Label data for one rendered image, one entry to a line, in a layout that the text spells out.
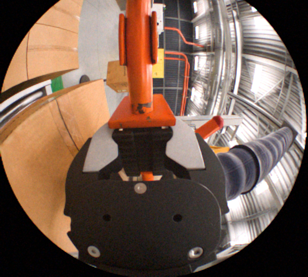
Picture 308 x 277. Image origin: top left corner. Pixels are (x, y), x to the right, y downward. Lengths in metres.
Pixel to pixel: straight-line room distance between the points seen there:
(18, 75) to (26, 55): 0.13
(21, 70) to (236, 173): 1.04
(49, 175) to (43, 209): 0.05
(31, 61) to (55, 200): 0.73
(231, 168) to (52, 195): 0.41
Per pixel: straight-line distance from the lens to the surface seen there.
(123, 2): 0.16
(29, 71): 0.77
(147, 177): 0.17
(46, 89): 0.75
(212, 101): 6.05
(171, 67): 10.92
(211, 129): 0.16
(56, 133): 0.17
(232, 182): 0.35
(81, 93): 0.22
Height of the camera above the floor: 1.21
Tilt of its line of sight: 2 degrees up
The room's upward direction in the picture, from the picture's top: 87 degrees clockwise
